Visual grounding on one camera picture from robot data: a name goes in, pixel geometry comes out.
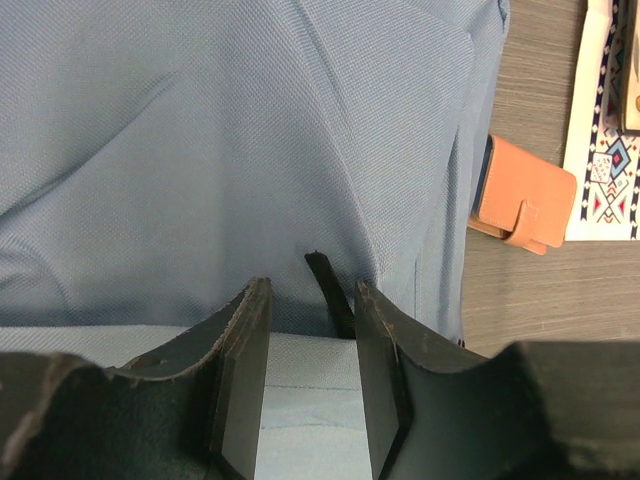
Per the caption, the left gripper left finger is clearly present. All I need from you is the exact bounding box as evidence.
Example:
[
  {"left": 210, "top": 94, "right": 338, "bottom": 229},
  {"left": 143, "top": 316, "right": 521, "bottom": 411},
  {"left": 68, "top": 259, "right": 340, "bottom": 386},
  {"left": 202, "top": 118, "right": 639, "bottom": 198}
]
[{"left": 1, "top": 278, "right": 272, "bottom": 479}]

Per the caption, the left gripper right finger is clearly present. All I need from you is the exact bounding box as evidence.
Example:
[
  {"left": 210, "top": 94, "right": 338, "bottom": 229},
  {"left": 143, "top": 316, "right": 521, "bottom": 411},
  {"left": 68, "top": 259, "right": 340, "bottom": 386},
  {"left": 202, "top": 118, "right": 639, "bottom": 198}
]
[{"left": 355, "top": 283, "right": 639, "bottom": 479}]

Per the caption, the light blue backpack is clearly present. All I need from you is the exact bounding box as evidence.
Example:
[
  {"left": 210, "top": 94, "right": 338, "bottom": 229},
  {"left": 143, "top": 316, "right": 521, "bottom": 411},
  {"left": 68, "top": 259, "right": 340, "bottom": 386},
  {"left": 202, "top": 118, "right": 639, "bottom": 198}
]
[{"left": 1, "top": 1, "right": 510, "bottom": 479}]

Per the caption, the patterned white placemat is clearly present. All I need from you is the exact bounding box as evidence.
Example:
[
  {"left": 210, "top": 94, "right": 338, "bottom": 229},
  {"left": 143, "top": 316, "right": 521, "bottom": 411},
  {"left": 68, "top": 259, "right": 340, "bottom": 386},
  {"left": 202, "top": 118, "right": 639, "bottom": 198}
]
[{"left": 563, "top": 1, "right": 639, "bottom": 241}]

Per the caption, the floral square plate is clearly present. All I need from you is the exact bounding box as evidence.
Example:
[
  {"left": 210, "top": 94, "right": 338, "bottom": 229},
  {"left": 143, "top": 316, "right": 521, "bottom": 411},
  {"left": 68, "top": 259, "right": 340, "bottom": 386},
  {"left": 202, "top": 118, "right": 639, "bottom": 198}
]
[{"left": 620, "top": 1, "right": 639, "bottom": 135}]

